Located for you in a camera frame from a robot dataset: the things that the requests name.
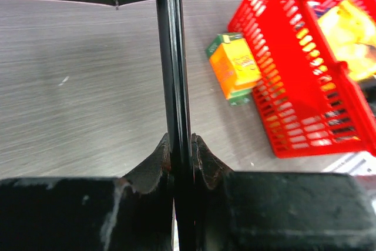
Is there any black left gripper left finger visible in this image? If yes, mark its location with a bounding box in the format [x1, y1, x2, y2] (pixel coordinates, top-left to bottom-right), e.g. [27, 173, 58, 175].
[1, 136, 173, 250]

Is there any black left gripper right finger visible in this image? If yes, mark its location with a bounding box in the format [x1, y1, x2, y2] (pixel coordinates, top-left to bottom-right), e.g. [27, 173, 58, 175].
[192, 135, 375, 250]

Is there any yellow chips bag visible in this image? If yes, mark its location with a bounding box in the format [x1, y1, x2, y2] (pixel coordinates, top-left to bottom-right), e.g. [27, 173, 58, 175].
[318, 0, 375, 82]

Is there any orange green carton box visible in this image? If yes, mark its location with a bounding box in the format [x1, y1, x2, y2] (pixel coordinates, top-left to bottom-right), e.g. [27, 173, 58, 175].
[206, 32, 261, 106]

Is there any red plastic basket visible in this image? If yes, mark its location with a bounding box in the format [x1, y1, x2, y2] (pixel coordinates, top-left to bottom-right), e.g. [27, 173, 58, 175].
[228, 0, 375, 158]

